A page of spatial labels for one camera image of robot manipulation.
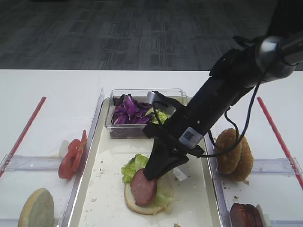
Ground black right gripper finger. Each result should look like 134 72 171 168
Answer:
143 138 172 180
159 156 189 177

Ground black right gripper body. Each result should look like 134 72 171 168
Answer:
143 78 246 157

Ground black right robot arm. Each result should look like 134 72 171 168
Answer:
143 0 303 180

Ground green lettuce in box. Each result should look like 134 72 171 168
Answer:
145 108 171 124

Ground green lettuce leaf on bun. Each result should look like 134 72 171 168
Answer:
121 153 178 209

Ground back tomato slice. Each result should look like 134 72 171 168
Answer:
72 130 87 172

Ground tomato slice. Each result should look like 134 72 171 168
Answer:
58 139 80 180
72 130 87 172

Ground front tomato slice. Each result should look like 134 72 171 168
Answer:
58 139 80 180

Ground rear meat patty slices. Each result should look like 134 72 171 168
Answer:
229 203 263 227

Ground white pusher block tomato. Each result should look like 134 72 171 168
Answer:
51 140 70 160

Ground white pusher block meat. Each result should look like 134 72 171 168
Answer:
256 204 272 227

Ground bottom bun slice on tray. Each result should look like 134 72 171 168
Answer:
124 175 177 215

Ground clear plastic salad box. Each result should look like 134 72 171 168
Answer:
105 88 187 139

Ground purple cabbage leaves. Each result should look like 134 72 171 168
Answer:
111 94 152 125

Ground cream rectangular metal tray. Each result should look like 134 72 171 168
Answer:
78 98 221 227

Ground rear sesame bun top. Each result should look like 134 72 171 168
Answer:
231 137 254 182

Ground right red strip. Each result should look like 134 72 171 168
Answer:
257 97 303 188

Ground red strip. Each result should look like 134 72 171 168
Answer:
257 97 303 188
0 96 46 176

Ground upright bun half left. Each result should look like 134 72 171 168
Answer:
18 188 54 227

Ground left red strip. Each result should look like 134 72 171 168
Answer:
0 96 46 176

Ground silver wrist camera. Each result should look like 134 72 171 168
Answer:
145 91 184 115

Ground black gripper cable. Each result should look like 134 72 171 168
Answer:
151 80 261 158

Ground right clear vertical rail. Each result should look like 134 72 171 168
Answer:
204 134 234 227

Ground clear vertical rail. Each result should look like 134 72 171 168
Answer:
55 88 105 227
204 134 234 227

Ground left clear vertical rail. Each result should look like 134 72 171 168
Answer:
55 88 105 227

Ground upper right clear holder rail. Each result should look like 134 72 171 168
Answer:
251 158 303 175

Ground clear holder rail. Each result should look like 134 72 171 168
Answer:
269 220 303 227
251 158 303 175
0 155 61 172

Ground lower right clear holder rail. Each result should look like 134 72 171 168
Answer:
269 220 303 227

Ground upper left clear holder rail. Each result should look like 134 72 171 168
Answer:
0 155 61 172

